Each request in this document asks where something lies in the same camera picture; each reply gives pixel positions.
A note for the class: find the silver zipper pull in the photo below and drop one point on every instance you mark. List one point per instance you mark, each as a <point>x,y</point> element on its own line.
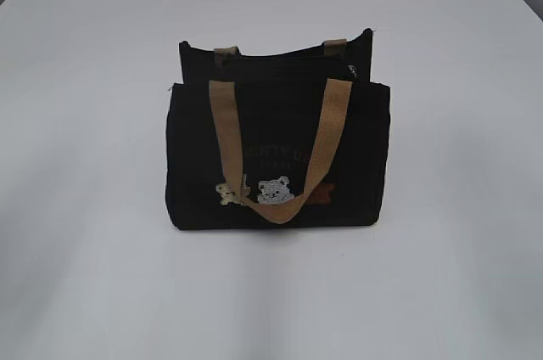
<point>353,71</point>

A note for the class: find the black canvas tote bag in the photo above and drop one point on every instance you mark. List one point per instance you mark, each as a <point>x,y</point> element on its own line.
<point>279,100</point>

